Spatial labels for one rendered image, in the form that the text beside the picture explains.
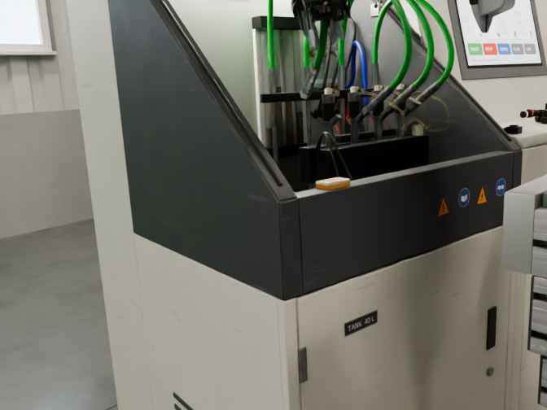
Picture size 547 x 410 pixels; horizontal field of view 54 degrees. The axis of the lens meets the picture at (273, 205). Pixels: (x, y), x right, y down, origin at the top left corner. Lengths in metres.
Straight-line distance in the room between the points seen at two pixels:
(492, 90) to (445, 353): 0.80
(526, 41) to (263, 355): 1.33
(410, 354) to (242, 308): 0.36
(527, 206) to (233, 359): 0.62
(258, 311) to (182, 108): 0.39
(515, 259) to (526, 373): 0.95
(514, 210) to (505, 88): 1.13
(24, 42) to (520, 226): 4.69
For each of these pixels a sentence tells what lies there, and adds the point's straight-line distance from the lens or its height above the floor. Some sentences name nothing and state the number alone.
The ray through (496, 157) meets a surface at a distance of 1.25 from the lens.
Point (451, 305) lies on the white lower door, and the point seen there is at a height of 0.65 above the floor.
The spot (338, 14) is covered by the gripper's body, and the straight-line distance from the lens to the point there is 0.92.
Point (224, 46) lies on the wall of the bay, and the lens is 1.38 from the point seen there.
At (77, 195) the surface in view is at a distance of 5.17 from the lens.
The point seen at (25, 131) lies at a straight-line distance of 4.96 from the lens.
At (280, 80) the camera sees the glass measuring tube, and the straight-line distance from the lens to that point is 1.44.
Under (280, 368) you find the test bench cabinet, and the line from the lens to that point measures 0.92.
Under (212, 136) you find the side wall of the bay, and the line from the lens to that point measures 0.93.
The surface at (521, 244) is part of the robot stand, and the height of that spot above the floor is 0.94.
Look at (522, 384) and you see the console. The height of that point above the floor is 0.34.
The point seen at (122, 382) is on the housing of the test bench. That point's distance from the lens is 1.70.
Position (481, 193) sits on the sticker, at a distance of 1.21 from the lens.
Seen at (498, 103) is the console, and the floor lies 1.03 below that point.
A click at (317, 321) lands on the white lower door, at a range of 0.91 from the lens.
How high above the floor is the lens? 1.12
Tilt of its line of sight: 13 degrees down
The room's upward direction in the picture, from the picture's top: 3 degrees counter-clockwise
